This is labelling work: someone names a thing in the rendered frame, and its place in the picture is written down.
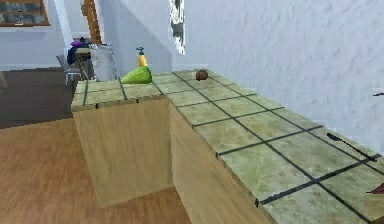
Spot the brown saltshaker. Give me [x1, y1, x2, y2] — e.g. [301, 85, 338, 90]
[192, 69, 210, 82]

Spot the green lettuce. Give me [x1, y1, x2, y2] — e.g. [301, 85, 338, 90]
[120, 65, 153, 85]

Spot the wooden counter with tiled top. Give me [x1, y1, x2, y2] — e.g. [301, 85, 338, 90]
[70, 77, 175, 209]
[151, 68, 384, 224]

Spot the yellow spray bottle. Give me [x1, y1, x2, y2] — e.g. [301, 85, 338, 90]
[135, 46, 148, 68]

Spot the dark blue cloth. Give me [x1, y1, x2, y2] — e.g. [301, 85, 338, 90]
[66, 41, 92, 66]

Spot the brown wooden ladder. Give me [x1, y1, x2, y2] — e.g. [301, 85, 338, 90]
[80, 0, 103, 46]

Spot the brown framed window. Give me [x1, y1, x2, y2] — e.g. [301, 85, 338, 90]
[0, 0, 51, 28]

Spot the dark red flat thing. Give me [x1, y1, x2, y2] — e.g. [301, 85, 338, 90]
[366, 182, 384, 195]

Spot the black and white wall picture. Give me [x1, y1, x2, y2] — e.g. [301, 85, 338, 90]
[168, 0, 186, 56]

